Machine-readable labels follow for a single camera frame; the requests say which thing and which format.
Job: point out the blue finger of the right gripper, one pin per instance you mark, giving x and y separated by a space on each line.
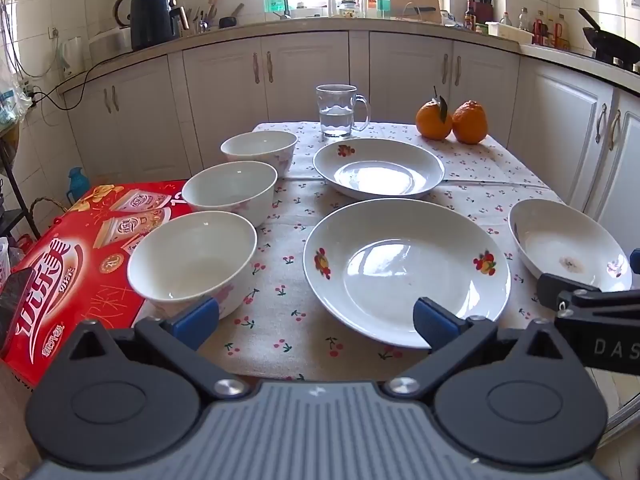
549 286

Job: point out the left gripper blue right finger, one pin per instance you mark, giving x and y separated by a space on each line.
435 324

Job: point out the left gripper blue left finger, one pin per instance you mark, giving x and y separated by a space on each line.
194 325

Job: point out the stained white fruit-pattern plate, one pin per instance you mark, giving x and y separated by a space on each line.
557 239

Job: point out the large white fruit-pattern plate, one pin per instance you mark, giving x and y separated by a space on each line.
369 262

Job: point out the white floral bowl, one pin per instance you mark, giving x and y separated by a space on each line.
273 147

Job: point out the white kitchen cabinets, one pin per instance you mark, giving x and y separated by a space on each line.
162 113

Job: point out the cherry-print tablecloth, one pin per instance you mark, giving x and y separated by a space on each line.
281 330

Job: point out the red cardboard box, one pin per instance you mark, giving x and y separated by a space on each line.
78 270

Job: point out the teal thermos jug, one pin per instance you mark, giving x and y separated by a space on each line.
79 185

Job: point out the bumpy orange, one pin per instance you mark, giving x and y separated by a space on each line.
469 123

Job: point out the orange with leaf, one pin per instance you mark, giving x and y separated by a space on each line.
433 120

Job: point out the glass mug with water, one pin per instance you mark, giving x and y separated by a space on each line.
336 108

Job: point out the black wok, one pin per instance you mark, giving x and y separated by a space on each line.
609 47

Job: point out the knife block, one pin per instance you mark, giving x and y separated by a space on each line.
483 10

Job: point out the black air fryer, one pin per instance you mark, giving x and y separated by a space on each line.
152 22

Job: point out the wooden cutting board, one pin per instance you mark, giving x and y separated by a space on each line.
427 11

